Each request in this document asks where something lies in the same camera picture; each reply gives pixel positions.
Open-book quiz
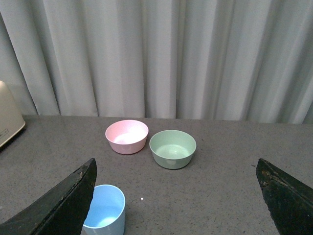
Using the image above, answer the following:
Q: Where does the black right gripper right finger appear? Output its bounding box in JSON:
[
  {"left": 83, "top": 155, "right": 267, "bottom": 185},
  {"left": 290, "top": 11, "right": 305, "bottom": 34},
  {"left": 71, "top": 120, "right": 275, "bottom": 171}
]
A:
[{"left": 256, "top": 159, "right": 313, "bottom": 235}]

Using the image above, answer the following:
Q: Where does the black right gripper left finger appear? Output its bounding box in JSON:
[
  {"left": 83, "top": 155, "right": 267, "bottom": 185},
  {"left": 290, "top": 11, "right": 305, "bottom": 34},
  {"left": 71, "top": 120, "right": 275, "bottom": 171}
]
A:
[{"left": 0, "top": 158, "right": 97, "bottom": 235}]

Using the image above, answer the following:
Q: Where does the right blue cup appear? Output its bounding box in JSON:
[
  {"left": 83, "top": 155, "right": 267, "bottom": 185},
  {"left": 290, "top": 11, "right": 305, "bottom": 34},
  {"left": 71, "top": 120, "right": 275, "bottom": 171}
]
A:
[{"left": 83, "top": 185, "right": 126, "bottom": 235}]

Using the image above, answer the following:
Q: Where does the pink bowl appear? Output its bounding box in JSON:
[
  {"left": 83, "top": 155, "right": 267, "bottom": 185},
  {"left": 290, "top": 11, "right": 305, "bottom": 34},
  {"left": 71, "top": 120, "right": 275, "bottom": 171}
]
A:
[{"left": 105, "top": 119, "right": 149, "bottom": 155}]

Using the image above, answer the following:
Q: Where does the cream white toaster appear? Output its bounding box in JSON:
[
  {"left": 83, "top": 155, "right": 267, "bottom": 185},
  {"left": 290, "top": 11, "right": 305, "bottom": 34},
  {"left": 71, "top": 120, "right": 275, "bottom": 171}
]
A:
[{"left": 0, "top": 81, "right": 25, "bottom": 146}]

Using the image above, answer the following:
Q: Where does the green bowl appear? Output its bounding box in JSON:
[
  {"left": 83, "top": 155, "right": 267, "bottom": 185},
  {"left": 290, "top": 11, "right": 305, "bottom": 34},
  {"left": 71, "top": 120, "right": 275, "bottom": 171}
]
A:
[{"left": 149, "top": 130, "right": 197, "bottom": 169}]

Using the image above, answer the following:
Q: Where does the grey curtain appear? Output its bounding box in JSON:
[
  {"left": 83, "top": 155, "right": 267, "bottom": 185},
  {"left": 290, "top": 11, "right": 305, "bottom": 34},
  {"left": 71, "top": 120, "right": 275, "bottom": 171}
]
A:
[{"left": 0, "top": 0, "right": 313, "bottom": 124}]

